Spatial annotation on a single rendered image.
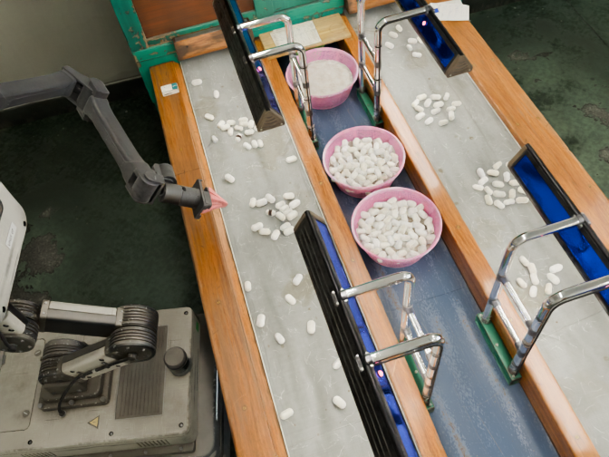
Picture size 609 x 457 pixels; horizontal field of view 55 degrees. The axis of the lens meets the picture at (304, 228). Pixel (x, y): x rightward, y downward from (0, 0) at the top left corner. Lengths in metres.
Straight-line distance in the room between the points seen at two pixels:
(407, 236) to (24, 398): 1.30
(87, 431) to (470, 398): 1.13
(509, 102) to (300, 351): 1.10
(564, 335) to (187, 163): 1.25
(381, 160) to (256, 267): 0.55
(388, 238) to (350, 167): 0.31
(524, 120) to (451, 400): 0.96
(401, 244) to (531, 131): 0.60
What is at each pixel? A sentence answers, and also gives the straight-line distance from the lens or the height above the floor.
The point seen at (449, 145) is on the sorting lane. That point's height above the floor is 0.74.
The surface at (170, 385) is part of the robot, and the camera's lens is 1.93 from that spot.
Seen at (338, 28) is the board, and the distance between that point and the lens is 2.39.
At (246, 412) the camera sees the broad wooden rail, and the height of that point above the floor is 0.76.
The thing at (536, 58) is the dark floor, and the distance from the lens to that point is 3.54.
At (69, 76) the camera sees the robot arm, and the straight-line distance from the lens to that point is 1.86.
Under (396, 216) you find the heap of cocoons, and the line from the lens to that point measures 1.80.
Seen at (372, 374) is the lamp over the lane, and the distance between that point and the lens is 1.17.
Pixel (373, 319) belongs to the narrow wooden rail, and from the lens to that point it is 1.60.
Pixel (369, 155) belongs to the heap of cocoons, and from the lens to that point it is 1.96.
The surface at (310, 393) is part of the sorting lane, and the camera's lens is 1.55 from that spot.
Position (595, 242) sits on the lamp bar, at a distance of 1.39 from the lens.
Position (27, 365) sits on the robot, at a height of 0.47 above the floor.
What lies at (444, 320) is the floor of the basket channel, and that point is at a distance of 1.71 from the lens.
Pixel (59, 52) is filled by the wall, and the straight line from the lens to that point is 3.37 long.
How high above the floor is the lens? 2.21
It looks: 55 degrees down
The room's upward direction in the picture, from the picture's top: 10 degrees counter-clockwise
